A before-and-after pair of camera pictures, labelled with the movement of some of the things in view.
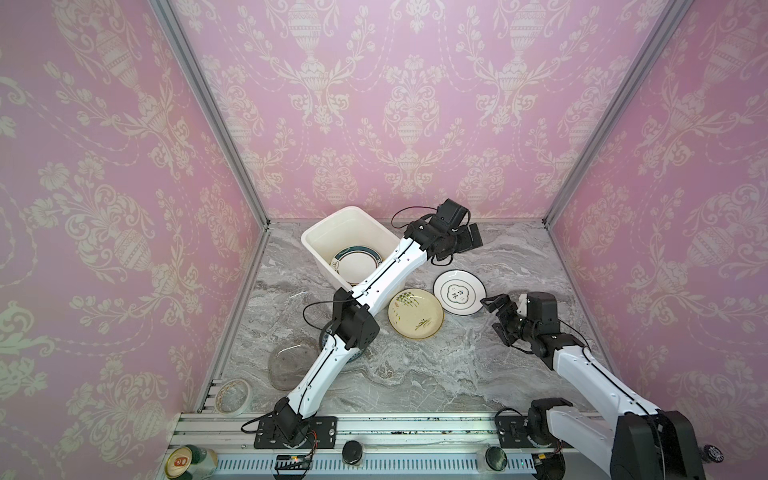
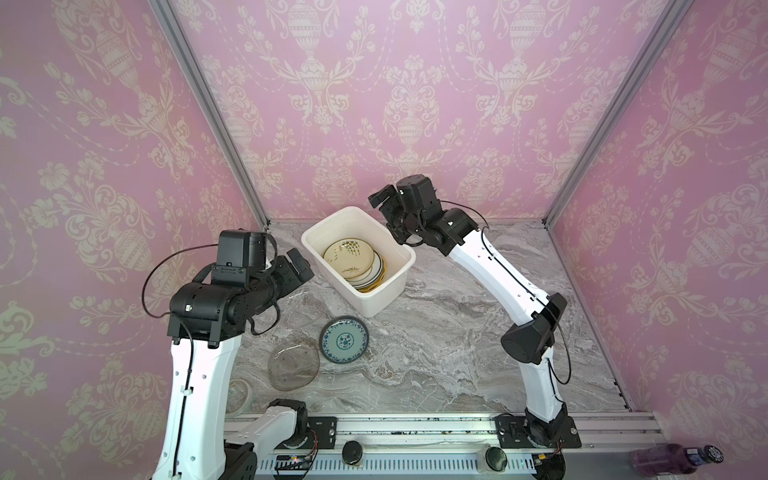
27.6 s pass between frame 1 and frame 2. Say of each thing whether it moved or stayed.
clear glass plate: stayed
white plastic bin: stayed
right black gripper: moved
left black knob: stayed
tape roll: stayed
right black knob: stayed
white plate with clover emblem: moved
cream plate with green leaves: moved
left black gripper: moved
